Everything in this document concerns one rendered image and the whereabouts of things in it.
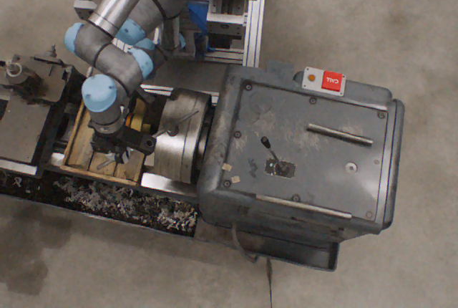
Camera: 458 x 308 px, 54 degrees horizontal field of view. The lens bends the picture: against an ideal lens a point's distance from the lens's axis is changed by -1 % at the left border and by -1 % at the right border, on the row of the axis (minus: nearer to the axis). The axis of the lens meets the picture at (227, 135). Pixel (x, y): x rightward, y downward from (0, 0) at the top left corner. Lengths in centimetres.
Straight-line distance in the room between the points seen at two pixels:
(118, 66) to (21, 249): 184
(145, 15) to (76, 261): 166
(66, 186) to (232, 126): 98
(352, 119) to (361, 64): 158
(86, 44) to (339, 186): 81
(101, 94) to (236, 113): 51
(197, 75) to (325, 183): 140
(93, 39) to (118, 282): 172
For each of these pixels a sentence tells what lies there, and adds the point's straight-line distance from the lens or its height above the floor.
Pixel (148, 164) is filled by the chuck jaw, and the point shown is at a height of 110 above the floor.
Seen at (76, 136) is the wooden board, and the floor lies 89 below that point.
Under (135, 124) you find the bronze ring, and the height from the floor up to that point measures 112.
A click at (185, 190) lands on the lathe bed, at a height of 87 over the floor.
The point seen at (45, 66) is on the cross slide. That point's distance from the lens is 190.
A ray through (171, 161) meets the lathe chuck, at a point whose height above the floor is 118.
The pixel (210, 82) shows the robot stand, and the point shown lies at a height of 21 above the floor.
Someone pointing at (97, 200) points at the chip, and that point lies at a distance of 208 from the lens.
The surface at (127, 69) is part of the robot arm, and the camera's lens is 109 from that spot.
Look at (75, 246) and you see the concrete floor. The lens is 269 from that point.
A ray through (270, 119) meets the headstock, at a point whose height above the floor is 126.
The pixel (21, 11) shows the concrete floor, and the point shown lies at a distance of 330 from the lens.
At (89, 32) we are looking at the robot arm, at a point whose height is 160.
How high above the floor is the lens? 257
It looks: 73 degrees down
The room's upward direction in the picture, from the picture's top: 4 degrees clockwise
